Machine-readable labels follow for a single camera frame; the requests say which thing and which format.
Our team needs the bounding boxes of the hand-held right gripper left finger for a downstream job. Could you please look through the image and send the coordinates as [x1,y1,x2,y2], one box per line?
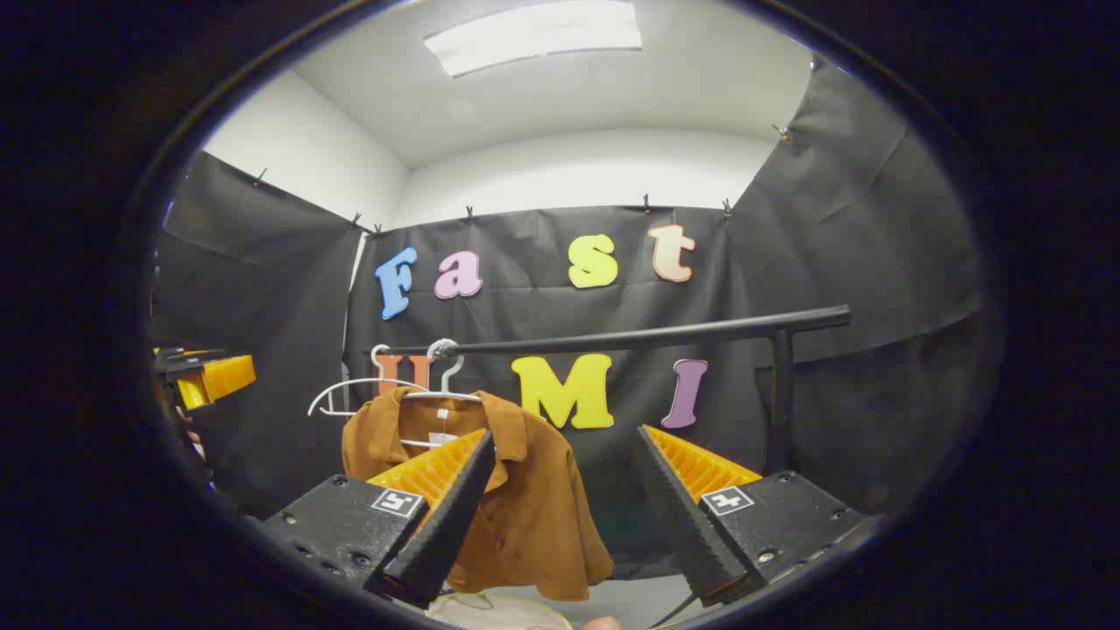
[258,427,497,611]

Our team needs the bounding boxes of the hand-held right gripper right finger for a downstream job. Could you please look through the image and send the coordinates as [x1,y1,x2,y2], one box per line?
[634,424,867,607]

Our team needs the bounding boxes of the brown shirt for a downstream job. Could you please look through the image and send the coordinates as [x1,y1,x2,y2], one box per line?
[341,388,615,603]

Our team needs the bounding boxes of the white round laundry hamper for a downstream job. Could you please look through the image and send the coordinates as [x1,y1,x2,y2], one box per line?
[429,593,574,630]

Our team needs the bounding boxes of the white plastic hanger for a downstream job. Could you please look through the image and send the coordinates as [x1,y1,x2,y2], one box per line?
[398,339,484,450]
[308,344,430,419]

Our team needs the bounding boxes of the black clothes rack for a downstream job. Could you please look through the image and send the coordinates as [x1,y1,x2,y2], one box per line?
[363,304,852,478]

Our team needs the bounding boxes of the black backdrop cloth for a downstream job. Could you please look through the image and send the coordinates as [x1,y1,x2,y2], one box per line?
[150,57,985,578]

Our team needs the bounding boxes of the ceiling light panel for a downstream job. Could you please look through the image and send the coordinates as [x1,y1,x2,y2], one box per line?
[423,0,644,80]

